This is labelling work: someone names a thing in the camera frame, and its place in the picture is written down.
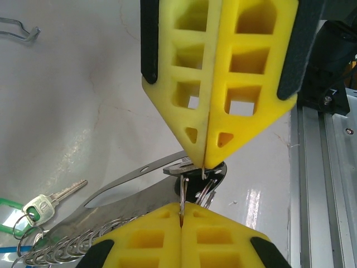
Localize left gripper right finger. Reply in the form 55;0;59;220
181;202;292;268

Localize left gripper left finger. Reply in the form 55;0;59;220
75;202;182;268

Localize metal keyring holder plate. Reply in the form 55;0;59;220
12;150;228;266

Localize key with black head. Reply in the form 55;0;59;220
162;157;224;221

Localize key with green tag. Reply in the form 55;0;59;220
0;180;88;241

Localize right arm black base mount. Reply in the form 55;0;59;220
298;80;351;116

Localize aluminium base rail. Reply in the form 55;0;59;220
290;86;357;268

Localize metal wire tongs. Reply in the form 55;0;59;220
0;17;42;42

